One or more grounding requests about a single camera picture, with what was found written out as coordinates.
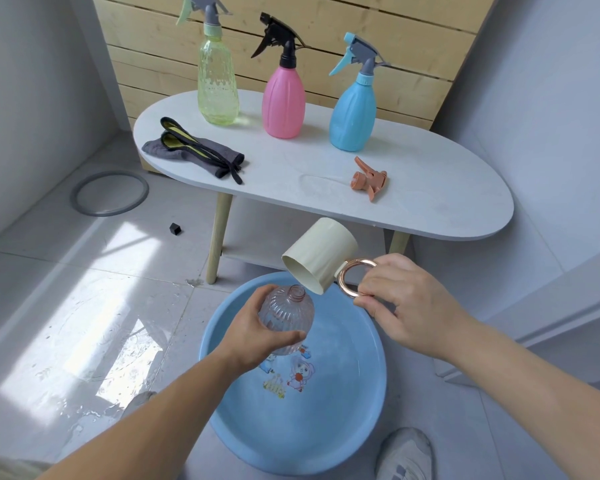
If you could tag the person's right hand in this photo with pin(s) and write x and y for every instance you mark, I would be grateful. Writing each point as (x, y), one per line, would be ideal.
(415, 304)

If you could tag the person's left hand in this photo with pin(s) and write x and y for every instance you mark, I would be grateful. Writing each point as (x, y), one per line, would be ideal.
(250, 339)

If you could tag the clear ribbed spray bottle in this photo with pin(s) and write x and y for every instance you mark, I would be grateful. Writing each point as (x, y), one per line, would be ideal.
(287, 309)

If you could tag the orange spray head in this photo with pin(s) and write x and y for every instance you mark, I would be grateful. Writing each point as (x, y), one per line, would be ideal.
(370, 178)

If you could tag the blue spray bottle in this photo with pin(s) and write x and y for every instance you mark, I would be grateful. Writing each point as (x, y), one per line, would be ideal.
(352, 117)

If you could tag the pink spray bottle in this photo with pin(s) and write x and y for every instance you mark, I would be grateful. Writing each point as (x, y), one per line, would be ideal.
(283, 104)

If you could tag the blue grey spray nozzle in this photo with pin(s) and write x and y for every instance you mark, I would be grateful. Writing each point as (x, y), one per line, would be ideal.
(360, 57)

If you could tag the green clear spray bottle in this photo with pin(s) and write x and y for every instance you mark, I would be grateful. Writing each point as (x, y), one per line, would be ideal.
(217, 84)

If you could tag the black spray nozzle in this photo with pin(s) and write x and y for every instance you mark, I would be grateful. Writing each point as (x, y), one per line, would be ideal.
(280, 39)

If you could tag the green grey spray nozzle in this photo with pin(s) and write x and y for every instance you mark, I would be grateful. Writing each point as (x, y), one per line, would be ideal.
(205, 9)

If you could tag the person's right forearm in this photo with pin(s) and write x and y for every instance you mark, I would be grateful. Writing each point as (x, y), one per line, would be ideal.
(540, 389)

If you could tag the person's left forearm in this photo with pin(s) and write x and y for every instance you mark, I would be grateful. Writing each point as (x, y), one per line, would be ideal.
(125, 429)

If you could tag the person's right white shoe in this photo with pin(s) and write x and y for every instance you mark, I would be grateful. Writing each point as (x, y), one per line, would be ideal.
(405, 454)

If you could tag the blue plastic basin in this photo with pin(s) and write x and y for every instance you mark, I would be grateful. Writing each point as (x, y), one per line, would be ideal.
(330, 419)

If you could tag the white oval table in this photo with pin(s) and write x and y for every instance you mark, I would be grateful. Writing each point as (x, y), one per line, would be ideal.
(430, 184)

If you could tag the small black block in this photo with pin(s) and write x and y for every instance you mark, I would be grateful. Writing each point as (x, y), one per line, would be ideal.
(175, 228)

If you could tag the grey cloth with black trim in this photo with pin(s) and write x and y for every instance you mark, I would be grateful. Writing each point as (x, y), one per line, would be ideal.
(205, 152)

